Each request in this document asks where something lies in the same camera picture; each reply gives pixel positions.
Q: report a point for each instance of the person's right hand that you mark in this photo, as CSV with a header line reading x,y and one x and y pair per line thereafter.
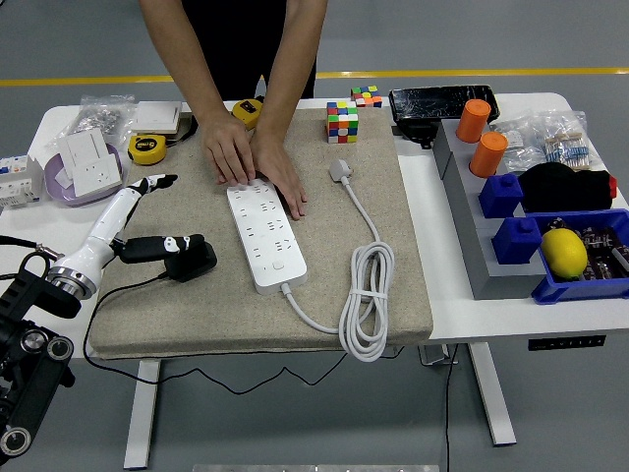
x,y
228,147

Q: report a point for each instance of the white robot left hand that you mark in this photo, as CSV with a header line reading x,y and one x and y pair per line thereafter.
x,y
100,231

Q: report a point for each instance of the person's left hand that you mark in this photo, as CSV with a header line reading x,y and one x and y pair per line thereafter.
x,y
277,167

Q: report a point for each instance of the white power strip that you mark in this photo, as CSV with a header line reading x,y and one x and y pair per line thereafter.
x,y
268,246

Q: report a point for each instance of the person's left forearm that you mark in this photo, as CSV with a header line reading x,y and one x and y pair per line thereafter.
x,y
295,64

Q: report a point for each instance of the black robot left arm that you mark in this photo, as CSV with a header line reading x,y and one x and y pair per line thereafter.
x,y
29,383

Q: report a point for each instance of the person's right forearm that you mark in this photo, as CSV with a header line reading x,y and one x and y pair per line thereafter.
x,y
182,59

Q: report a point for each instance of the purple plate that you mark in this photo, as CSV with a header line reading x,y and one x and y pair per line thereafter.
x,y
88,199

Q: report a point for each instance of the white socket panel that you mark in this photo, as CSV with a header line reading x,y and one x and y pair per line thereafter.
x,y
98,174

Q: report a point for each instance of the large colourful puzzle cube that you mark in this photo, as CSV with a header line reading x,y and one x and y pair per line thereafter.
x,y
342,123

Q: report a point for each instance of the white circuit breaker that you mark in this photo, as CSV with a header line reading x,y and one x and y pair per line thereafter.
x,y
19,182

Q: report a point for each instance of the person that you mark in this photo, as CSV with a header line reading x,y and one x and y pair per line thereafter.
x,y
236,39

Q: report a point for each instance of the small colourful puzzle cube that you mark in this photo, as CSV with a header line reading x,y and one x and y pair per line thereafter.
x,y
366,97

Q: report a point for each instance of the clear bag of screws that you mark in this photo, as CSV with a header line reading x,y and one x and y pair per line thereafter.
x,y
98,118

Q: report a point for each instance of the grey-brown mat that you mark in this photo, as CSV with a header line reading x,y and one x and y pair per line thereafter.
x,y
196,314

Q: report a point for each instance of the black plastic-wrapped tray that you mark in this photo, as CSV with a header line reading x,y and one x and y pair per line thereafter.
x,y
427,103

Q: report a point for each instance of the white table leg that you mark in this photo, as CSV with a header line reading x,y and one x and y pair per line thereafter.
x,y
491,393
140,418

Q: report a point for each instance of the orange cylinder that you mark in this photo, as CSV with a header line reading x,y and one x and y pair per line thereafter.
x,y
488,155
473,120

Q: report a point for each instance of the blue block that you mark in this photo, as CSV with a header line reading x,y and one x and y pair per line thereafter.
x,y
516,243
500,196

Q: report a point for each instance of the grey stepped stand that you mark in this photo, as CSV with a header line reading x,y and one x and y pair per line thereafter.
x,y
491,275

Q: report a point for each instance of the clear bag of small parts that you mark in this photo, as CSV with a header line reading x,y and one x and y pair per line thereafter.
x,y
516,140

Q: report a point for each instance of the clear bag of resistors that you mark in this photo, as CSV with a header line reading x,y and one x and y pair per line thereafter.
x,y
565,147

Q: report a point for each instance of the black cloth with red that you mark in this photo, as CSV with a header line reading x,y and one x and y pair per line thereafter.
x,y
565,189

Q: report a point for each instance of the yellow lemon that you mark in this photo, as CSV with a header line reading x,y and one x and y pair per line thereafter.
x,y
564,254

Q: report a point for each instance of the blue plastic bin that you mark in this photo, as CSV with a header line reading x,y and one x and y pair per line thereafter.
x,y
580,291

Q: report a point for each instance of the dark electronic components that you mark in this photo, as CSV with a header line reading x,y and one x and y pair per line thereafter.
x,y
602,241

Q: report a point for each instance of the black table control panel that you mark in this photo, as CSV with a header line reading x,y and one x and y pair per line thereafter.
x,y
565,343

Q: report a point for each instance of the white wall switch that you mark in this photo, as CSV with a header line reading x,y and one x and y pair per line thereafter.
x,y
156,117

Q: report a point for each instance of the white switch panel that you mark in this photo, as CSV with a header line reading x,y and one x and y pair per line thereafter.
x,y
83,145

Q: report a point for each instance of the grey under-table bracket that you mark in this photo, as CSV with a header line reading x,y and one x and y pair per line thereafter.
x,y
432,355

